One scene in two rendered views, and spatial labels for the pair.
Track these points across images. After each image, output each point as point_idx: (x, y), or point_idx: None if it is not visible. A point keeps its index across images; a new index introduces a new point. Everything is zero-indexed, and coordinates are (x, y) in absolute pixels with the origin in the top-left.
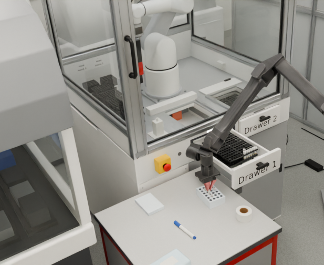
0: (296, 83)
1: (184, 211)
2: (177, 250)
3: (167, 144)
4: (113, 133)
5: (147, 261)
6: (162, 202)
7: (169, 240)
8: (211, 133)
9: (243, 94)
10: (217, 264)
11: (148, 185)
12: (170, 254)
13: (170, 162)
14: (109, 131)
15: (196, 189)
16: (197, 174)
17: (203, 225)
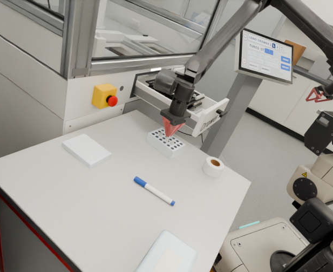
0: (306, 16)
1: (139, 161)
2: (169, 232)
3: (114, 69)
4: (27, 35)
5: (113, 260)
6: (104, 148)
7: (137, 209)
8: (196, 58)
9: (237, 17)
10: (221, 245)
11: (77, 123)
12: (162, 244)
13: (115, 95)
14: (17, 32)
15: (149, 134)
16: (165, 113)
17: (172, 182)
